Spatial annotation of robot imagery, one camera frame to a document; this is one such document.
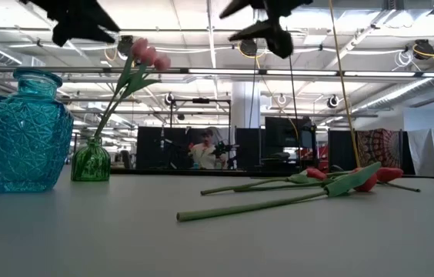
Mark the black metal gantry frame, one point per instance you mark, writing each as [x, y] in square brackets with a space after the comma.
[201, 101]

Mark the patterned red tapestry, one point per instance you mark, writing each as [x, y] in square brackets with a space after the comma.
[378, 146]

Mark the black aluminium table frame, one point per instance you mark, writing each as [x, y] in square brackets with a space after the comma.
[201, 172]

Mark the white hanging cloth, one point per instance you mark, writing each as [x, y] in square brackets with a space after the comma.
[432, 150]

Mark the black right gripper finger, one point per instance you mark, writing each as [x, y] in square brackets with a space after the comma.
[244, 7]
[278, 40]

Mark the green glass vase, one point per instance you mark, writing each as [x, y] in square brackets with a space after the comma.
[91, 163]

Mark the red artificial tulip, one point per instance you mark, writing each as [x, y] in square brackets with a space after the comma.
[316, 173]
[349, 181]
[389, 174]

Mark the grey metal crossbar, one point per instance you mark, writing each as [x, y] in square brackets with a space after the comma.
[97, 69]

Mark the black partition panel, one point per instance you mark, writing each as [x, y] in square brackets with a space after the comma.
[147, 150]
[340, 150]
[246, 150]

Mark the blue cut-glass vase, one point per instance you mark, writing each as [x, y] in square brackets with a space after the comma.
[28, 146]

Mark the red tool cabinet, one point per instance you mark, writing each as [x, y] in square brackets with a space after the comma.
[322, 155]

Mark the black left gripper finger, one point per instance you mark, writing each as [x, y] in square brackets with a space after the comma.
[74, 32]
[94, 13]

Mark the person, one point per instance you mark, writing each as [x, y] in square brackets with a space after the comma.
[203, 155]

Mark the black computer monitor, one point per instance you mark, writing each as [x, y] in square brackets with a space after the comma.
[280, 132]

